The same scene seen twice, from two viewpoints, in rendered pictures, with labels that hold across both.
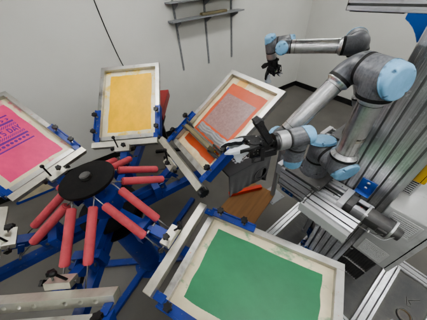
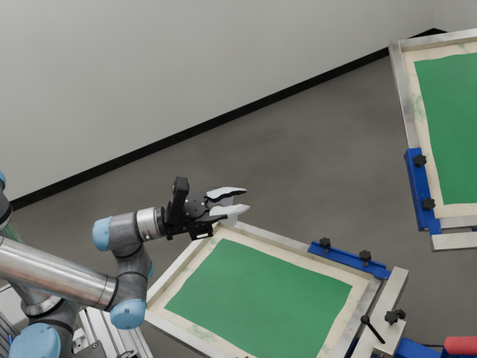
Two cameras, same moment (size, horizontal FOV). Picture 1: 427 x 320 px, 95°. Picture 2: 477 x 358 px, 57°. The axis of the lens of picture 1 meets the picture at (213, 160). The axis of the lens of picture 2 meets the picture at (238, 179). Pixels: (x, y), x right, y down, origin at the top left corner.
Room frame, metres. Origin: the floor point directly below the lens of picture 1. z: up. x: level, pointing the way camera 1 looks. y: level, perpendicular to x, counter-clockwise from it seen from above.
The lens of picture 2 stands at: (1.31, 0.10, 2.32)
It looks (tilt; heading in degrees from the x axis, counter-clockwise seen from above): 37 degrees down; 191
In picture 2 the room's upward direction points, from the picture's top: 14 degrees counter-clockwise
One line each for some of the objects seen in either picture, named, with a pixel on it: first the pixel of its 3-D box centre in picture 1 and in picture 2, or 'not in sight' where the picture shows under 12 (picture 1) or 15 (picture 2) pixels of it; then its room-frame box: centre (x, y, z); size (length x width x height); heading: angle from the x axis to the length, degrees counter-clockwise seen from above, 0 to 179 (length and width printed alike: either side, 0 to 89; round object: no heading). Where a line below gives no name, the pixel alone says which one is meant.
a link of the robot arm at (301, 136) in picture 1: (299, 136); (119, 231); (0.60, -0.34, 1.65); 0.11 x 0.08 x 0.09; 100
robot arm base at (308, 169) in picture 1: (314, 162); not in sight; (0.78, -0.58, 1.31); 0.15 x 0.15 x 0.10
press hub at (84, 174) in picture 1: (127, 230); not in sight; (0.83, 0.76, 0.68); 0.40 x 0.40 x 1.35
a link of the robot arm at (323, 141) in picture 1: (321, 148); (42, 356); (0.77, -0.58, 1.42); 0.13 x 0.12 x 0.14; 10
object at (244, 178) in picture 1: (247, 175); not in sight; (1.21, -0.30, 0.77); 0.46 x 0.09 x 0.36; 119
